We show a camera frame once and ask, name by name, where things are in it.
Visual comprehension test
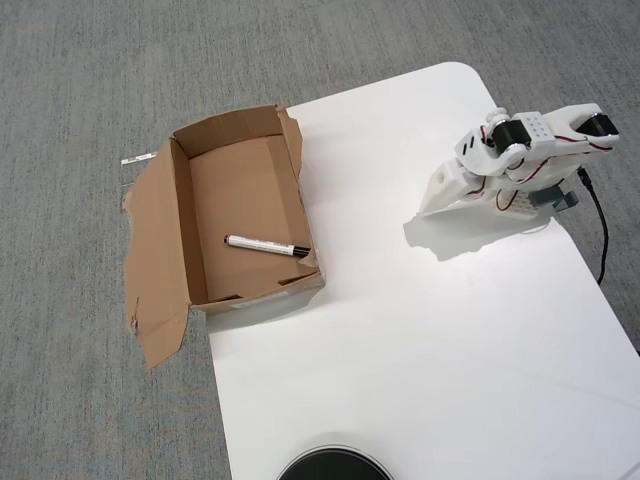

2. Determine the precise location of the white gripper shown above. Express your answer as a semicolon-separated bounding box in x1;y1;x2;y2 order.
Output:
418;158;489;218

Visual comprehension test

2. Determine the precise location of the white marker pen black cap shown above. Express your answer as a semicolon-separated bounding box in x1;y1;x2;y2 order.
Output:
222;233;312;259

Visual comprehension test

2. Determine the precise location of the open brown cardboard box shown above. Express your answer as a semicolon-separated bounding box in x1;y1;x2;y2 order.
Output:
119;103;327;370

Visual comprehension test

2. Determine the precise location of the grey table clamp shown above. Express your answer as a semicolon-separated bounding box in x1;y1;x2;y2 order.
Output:
530;185;580;215

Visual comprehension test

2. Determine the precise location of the black round object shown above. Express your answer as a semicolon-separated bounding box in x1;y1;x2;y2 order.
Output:
275;432;396;480

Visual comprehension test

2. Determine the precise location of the black power cable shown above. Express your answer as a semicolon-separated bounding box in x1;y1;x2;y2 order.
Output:
577;167;610;286

